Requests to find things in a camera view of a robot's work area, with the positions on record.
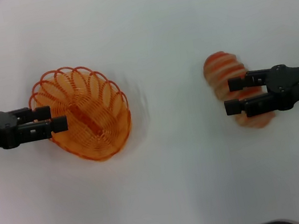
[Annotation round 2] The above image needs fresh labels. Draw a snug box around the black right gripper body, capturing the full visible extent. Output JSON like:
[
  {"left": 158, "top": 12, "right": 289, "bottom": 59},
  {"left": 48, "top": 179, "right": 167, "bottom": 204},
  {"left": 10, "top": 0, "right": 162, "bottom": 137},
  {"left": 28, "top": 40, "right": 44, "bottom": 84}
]
[{"left": 263, "top": 61, "right": 299, "bottom": 114}]

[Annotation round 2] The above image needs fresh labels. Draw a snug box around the orange wire basket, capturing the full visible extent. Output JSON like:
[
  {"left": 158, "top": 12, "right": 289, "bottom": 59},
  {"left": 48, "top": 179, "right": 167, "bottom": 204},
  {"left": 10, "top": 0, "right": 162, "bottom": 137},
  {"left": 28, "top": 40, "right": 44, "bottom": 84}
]
[{"left": 23, "top": 55, "right": 139, "bottom": 173}]

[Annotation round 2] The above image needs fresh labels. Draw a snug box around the striped orange bread loaf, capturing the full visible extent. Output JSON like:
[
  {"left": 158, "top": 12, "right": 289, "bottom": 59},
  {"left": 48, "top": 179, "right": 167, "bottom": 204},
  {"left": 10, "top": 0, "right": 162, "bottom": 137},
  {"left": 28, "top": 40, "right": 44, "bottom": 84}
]
[{"left": 200, "top": 44, "right": 277, "bottom": 137}]

